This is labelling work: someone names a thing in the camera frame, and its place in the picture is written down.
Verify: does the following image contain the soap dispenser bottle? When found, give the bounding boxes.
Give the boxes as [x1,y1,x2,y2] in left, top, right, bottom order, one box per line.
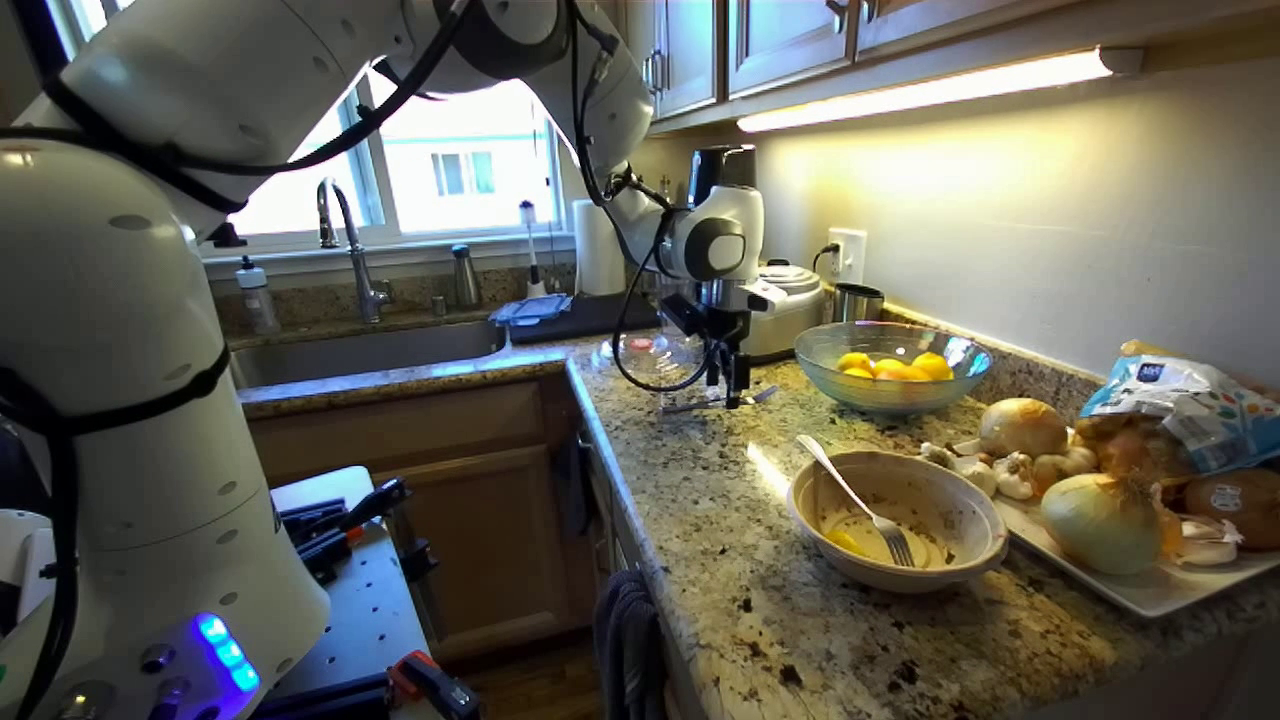
[234,255,280,337]

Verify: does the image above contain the black soda maker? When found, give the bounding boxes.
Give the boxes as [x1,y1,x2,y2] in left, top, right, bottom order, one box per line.
[687,144,754,203]

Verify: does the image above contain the dark hanging towel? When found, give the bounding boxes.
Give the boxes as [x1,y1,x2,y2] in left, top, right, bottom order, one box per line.
[591,570,669,720]

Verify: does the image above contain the white bowl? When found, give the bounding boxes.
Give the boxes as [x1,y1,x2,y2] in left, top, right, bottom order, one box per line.
[798,523,1005,597]
[788,451,1009,542]

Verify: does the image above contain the yellow onion front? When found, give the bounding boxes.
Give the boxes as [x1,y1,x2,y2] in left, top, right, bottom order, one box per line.
[1034,471,1159,575]

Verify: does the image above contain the paper towel roll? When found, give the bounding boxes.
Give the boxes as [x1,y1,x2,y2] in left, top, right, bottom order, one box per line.
[573,200,623,294]

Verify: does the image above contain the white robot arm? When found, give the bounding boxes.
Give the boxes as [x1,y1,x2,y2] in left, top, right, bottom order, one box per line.
[0,0,764,720]

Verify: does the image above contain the white rectangular plate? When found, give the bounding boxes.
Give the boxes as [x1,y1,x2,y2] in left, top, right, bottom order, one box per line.
[996,505,1280,618]

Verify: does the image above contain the white ice cream maker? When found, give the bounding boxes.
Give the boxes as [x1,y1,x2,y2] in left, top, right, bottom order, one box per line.
[740,264,833,358]

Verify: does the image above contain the yellow onion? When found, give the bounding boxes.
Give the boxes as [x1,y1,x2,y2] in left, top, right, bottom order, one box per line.
[1034,471,1159,575]
[979,397,1069,456]

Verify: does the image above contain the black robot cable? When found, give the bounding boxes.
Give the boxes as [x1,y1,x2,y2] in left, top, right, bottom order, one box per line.
[0,0,715,397]

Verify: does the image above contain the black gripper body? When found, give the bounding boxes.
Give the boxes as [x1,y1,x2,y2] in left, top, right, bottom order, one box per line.
[659,284,747,381]

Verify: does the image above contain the white wall outlet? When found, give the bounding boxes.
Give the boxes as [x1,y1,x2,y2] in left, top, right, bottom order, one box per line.
[829,229,869,284]

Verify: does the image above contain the chrome kitchen faucet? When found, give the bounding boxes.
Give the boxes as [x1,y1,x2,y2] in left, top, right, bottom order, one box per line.
[314,178,386,324]

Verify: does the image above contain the plastic food bag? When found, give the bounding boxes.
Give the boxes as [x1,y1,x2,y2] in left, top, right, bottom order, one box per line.
[1080,350,1280,477]

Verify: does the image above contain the yellow onion back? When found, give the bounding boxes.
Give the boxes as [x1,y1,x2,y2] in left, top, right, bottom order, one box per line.
[979,397,1069,456]

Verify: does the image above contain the glass bowl with lemons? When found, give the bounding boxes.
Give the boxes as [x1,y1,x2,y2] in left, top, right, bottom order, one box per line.
[796,318,993,415]

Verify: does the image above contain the under cabinet light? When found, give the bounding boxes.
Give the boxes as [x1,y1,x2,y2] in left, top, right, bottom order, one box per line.
[736,45,1145,137]

